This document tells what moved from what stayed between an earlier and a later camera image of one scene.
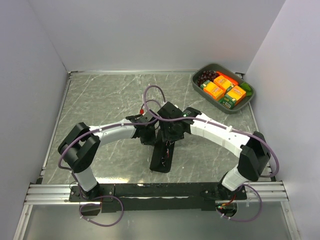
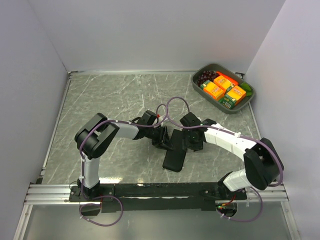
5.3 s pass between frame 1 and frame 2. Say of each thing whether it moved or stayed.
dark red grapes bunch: stayed
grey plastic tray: stayed
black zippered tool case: moved
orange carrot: stayed
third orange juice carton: stayed
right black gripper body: moved
